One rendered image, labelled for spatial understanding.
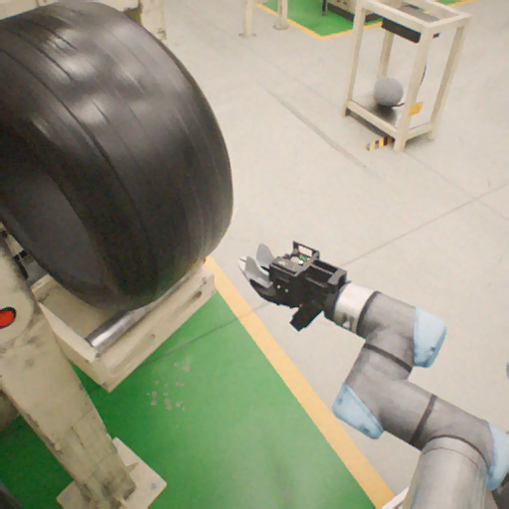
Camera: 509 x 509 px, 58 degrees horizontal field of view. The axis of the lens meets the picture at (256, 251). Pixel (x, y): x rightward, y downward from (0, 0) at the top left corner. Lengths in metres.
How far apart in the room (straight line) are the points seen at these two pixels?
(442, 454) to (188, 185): 0.53
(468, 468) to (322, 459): 1.28
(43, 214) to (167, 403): 1.00
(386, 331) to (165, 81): 0.51
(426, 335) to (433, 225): 2.11
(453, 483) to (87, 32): 0.78
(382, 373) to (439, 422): 0.09
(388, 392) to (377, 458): 1.24
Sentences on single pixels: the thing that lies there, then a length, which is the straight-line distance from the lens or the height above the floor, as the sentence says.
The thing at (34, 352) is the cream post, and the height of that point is 0.93.
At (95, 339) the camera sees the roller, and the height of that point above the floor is 0.92.
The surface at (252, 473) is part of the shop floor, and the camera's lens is 1.83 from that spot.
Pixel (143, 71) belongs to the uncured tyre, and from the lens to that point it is 0.79.
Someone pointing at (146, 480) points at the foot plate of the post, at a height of 0.01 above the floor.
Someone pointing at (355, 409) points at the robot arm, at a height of 1.15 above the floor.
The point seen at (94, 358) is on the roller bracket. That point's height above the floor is 0.94.
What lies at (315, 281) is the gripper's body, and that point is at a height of 1.19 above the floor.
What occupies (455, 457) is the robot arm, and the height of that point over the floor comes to 1.20.
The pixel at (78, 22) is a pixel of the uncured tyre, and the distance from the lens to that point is 0.86.
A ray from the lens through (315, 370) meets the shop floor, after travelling 2.02.
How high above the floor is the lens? 1.73
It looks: 45 degrees down
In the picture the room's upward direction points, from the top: straight up
